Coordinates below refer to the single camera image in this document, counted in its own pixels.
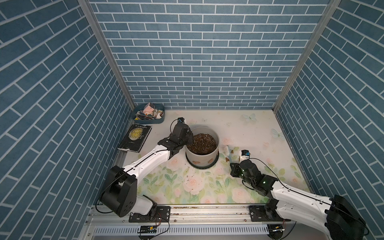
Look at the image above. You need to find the black Moon and Sixpence book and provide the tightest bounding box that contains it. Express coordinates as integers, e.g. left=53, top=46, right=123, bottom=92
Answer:
left=118, top=123, right=152, bottom=153

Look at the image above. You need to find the teal plastic storage bin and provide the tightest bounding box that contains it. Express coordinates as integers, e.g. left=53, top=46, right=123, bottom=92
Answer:
left=130, top=103, right=165, bottom=125

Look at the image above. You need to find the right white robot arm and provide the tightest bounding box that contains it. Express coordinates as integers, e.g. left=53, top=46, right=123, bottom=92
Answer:
left=230, top=159, right=369, bottom=240

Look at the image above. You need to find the white ceramic pot with soil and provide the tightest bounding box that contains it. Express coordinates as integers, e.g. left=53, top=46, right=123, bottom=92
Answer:
left=186, top=127, right=220, bottom=157

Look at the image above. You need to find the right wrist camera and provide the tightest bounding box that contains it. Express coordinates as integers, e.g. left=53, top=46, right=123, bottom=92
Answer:
left=239, top=150, right=251, bottom=163

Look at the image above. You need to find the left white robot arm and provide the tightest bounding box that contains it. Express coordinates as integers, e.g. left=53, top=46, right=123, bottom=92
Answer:
left=99, top=118, right=193, bottom=218

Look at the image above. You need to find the floral table mat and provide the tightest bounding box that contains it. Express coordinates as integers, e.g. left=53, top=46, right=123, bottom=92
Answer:
left=122, top=109, right=314, bottom=205

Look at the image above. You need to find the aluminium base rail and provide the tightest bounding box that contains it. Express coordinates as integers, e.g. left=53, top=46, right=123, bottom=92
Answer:
left=79, top=204, right=328, bottom=240

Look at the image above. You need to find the green circuit board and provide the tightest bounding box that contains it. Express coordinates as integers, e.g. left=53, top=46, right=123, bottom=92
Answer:
left=138, top=226, right=158, bottom=235

